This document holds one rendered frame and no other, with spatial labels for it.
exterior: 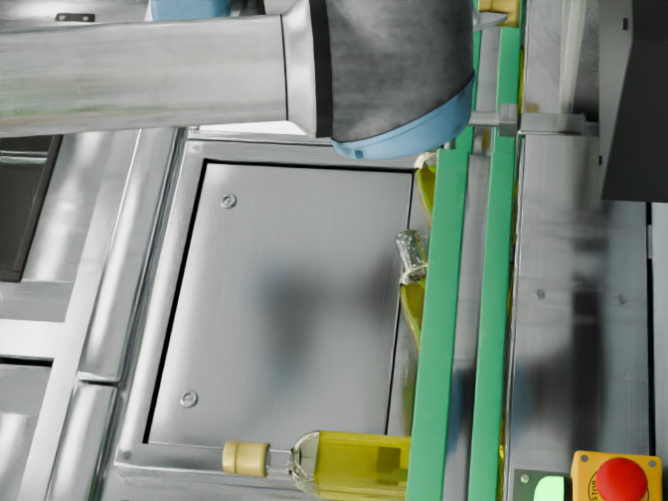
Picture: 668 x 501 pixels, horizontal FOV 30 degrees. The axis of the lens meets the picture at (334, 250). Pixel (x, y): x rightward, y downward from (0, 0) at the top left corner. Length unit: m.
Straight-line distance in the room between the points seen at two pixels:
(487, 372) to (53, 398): 0.60
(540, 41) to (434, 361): 0.48
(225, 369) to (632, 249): 0.52
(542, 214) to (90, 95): 0.48
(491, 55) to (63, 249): 0.61
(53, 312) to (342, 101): 0.76
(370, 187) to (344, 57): 0.66
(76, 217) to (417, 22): 0.85
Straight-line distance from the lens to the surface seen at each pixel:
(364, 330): 1.50
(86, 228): 1.69
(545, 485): 1.05
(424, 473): 1.13
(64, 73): 0.98
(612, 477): 1.01
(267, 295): 1.54
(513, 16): 1.36
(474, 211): 1.27
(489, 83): 1.49
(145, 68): 0.98
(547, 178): 1.27
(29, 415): 1.58
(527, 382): 1.15
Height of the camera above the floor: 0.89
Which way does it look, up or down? 8 degrees up
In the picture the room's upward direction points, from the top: 87 degrees counter-clockwise
